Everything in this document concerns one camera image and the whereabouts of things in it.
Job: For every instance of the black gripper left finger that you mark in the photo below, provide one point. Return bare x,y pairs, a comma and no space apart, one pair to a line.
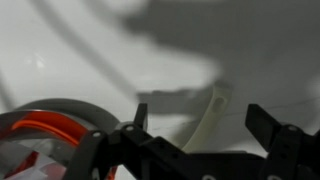
133,150

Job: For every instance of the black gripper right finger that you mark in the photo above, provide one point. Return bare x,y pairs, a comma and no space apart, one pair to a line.
290,150

